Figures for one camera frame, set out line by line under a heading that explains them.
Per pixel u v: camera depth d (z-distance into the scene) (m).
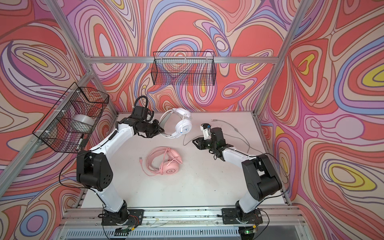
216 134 0.71
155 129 0.78
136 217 0.73
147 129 0.74
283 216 0.75
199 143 0.81
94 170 0.47
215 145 0.72
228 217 0.73
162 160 0.91
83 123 0.70
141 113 0.71
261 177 0.46
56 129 0.68
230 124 1.11
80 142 0.72
